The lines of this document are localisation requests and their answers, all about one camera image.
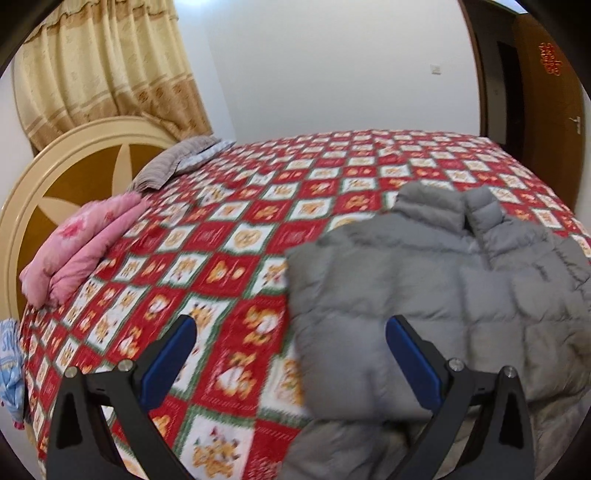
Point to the beige patterned curtain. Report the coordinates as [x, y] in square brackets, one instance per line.
[106, 69]

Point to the red paper door decoration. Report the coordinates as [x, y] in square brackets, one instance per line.
[549, 59]

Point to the brown wooden door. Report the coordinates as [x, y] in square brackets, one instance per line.
[549, 115]

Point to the red printed bear blanket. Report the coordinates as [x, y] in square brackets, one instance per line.
[231, 240]

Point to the folded pink quilt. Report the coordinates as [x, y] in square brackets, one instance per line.
[83, 244]

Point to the light blue printed cloth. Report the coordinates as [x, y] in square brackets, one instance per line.
[10, 364]

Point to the grey puffer jacket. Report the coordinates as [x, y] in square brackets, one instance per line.
[415, 277]

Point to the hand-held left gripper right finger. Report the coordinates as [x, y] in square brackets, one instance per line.
[412, 362]

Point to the striped grey pillow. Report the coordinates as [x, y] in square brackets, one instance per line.
[180, 159]

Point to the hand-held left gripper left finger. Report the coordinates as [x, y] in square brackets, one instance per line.
[166, 364]

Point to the cream and brown headboard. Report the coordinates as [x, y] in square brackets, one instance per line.
[69, 184]

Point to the dark wooden door frame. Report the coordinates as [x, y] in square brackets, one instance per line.
[482, 69]

